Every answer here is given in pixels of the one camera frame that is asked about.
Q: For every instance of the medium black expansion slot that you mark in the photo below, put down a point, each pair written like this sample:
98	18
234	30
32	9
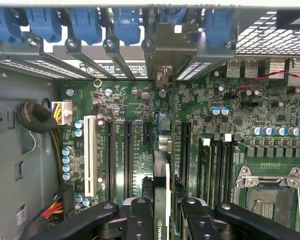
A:
186	152

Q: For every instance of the long black expansion slot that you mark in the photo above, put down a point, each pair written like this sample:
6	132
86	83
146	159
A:
111	160
128	160

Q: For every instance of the black RAM slot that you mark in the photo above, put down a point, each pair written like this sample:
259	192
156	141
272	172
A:
228	170
218	170

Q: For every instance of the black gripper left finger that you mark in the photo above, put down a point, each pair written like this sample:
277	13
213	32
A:
139	220

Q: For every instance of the green Dell motherboard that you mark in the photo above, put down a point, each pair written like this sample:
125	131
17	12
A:
139	105

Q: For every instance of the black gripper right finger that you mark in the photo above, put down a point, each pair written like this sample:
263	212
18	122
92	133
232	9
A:
197	220

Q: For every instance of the short black expansion slot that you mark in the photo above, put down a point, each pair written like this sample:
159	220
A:
147	132

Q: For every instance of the white power connector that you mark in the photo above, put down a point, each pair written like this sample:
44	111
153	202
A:
64	111

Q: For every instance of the blue card retention clip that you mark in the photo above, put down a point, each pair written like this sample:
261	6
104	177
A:
4	25
127	26
44	25
218	27
85	26
173	15

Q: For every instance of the dark grey PC case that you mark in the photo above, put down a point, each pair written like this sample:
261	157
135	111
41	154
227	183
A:
260	37

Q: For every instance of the CPU socket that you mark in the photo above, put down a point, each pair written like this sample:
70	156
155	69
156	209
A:
270	200

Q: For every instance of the white PCI expansion slot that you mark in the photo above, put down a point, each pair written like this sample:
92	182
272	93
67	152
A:
90	155

